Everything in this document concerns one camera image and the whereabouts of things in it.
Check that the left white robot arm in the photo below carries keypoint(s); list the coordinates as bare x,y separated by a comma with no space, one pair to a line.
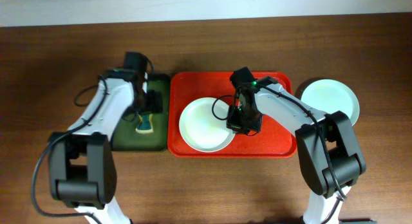
82,171

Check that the dark green plastic tray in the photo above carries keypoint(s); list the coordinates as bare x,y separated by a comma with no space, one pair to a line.
126,138

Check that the white plate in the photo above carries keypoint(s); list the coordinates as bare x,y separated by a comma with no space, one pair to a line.
201,130

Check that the green and yellow sponge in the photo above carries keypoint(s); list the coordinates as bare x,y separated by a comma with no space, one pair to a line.
145,125

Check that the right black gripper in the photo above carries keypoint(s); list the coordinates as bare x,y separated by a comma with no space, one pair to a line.
255,126

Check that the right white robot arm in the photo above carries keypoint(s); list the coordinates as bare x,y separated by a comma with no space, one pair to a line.
330,157

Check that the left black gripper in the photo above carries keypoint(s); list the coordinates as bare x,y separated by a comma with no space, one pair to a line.
154,102

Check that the mint green plate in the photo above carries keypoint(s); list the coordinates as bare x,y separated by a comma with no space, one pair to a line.
330,96

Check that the red plastic tray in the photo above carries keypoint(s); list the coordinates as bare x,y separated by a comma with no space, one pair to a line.
273,141

